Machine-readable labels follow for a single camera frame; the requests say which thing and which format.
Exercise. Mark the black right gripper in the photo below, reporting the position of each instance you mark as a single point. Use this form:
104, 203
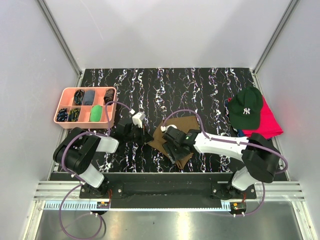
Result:
173, 155

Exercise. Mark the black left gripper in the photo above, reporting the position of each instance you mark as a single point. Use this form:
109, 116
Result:
142, 135

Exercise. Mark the brown fabric napkin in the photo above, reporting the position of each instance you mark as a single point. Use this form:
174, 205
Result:
184, 124

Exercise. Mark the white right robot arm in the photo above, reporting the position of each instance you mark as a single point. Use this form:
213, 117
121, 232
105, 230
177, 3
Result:
259, 156

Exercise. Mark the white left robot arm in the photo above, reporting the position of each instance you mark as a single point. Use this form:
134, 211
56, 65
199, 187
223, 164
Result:
77, 150

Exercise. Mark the black yellow patterned roll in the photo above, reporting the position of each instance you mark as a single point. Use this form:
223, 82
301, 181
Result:
74, 114

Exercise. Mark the black multicolour patterned roll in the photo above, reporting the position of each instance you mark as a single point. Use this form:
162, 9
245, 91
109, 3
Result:
78, 97

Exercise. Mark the black blue patterned roll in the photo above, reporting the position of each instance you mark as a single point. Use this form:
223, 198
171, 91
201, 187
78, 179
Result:
62, 115

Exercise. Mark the green rolled cloth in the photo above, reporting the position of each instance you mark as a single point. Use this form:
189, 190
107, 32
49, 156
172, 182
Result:
96, 113

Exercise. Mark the dark paisley rolled cloth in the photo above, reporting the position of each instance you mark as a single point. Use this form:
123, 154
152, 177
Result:
109, 95

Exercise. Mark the grey-blue rolled cloth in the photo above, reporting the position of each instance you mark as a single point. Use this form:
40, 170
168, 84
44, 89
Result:
88, 98

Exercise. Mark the pink divided organizer tray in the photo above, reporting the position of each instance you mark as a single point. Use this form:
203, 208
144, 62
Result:
108, 112

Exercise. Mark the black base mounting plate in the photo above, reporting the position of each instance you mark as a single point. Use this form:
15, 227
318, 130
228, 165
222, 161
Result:
162, 202

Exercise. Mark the blue small object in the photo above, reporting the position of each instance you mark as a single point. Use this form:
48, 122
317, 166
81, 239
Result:
240, 133

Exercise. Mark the dark green baseball cap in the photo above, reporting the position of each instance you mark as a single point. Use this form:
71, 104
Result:
244, 109

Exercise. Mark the pink red folded cloth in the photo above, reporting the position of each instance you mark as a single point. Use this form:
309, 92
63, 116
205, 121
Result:
269, 127

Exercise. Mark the aluminium frame rail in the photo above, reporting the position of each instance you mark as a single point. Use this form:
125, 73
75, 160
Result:
276, 191

